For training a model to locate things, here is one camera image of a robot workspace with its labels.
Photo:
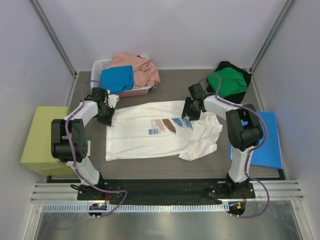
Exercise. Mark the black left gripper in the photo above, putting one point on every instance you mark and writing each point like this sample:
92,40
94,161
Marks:
107,121

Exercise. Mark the white plastic laundry basket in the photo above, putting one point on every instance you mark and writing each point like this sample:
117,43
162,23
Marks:
102,64

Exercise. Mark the black t-shirt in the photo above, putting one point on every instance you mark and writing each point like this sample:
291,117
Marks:
237,98

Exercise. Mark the aluminium rail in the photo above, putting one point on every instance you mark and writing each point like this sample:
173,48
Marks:
62,192

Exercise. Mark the blue folder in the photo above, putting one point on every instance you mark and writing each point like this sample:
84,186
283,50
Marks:
269,155

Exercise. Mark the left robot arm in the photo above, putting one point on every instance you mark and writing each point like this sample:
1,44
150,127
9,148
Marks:
69,142

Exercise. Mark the aluminium frame post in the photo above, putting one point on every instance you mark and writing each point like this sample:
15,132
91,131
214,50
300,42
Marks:
283,14
52,35

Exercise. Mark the pink t-shirt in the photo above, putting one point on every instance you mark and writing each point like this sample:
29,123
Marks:
145,72

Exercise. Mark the left aluminium frame post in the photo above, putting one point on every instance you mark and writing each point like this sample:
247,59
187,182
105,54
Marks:
52,35

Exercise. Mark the right aluminium frame post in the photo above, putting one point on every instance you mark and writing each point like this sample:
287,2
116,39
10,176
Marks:
283,14

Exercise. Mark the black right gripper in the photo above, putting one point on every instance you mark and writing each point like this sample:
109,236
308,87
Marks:
194,116

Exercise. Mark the green t-shirt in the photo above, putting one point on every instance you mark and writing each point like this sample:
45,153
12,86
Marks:
227,82

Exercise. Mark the white slotted cable duct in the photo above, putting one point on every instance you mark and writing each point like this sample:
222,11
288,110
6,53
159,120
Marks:
105,208

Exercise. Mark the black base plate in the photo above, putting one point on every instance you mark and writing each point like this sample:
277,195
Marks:
174,191

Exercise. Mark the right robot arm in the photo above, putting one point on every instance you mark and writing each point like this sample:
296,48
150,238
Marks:
245,127

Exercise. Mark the blue t-shirt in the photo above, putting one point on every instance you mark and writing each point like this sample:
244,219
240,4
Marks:
117,79

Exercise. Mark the yellow-green foam block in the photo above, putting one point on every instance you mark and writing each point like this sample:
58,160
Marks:
37,155

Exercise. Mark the white printed t-shirt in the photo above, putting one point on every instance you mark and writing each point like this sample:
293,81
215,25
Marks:
157,129

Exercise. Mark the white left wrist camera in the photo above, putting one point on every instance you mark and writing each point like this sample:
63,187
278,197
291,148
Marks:
112,100

